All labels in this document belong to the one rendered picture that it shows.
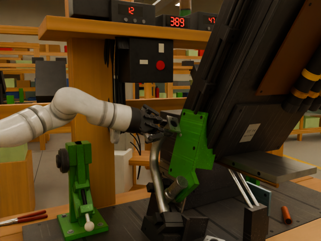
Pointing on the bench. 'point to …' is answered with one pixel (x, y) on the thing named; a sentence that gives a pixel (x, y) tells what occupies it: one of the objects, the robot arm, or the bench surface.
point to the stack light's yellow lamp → (185, 5)
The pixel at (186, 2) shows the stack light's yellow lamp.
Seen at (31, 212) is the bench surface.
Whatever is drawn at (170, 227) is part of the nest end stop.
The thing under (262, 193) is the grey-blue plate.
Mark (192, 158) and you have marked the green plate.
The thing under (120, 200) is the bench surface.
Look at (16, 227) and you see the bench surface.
